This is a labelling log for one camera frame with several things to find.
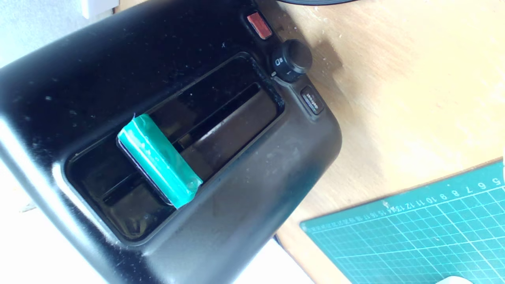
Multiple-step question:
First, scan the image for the red toaster button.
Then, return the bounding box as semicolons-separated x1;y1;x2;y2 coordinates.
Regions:
246;11;273;40

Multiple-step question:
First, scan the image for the black two-slot toaster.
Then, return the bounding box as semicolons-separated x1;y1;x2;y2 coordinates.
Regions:
0;0;343;284

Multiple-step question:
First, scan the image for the green taped toaster lever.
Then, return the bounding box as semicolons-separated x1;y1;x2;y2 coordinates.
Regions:
117;114;203;209

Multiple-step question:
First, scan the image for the green cutting mat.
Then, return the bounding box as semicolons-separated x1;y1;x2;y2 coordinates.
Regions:
300;158;505;284

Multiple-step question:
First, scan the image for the white rounded block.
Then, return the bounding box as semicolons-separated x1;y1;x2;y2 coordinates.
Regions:
434;275;474;284

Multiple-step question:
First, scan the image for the black toaster dial knob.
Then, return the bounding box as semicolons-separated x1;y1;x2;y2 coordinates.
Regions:
271;39;313;83

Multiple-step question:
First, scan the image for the black defrost toaster button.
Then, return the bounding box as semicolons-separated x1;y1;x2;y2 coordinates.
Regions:
301;86;325;116

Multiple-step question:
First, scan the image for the black round plate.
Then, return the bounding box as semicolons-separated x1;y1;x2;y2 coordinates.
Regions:
276;0;357;6

